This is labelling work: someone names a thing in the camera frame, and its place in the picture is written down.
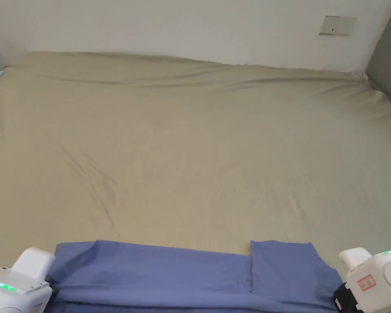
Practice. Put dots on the white wall switch panel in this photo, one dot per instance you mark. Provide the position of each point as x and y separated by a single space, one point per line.
337 25

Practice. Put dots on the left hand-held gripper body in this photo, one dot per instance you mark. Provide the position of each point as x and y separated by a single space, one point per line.
26 277

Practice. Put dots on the blue shirt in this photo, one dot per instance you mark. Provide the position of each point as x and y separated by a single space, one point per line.
169 277

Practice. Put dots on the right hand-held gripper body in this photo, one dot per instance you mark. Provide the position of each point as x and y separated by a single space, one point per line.
374 277

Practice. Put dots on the grey padded headboard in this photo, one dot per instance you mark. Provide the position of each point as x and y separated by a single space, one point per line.
388 58

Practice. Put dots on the bed with beige sheet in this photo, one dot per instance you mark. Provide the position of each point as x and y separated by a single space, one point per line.
189 146

